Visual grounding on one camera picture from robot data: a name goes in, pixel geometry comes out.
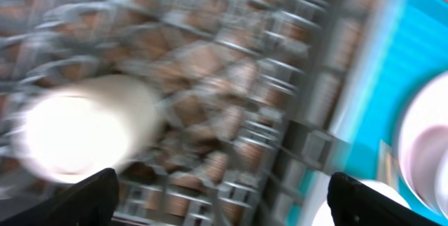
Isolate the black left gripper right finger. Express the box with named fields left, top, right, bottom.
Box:
left=327, top=172, right=440, bottom=226

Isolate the grey plastic dish rack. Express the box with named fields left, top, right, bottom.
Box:
left=1, top=0, right=375, bottom=225

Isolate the grey bowl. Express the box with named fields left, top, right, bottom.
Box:
left=411, top=126, right=447, bottom=213

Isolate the teal plastic tray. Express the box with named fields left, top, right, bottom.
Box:
left=286, top=0, right=448, bottom=226

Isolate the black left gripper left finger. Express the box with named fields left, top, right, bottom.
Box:
left=1, top=168, right=119, bottom=226

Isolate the pink plate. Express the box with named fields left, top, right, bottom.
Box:
left=397, top=72, right=447, bottom=216

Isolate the pink bowl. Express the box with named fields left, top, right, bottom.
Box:
left=311, top=179, right=410, bottom=226

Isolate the cream paper cup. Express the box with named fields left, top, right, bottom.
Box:
left=12, top=74, right=163, bottom=184

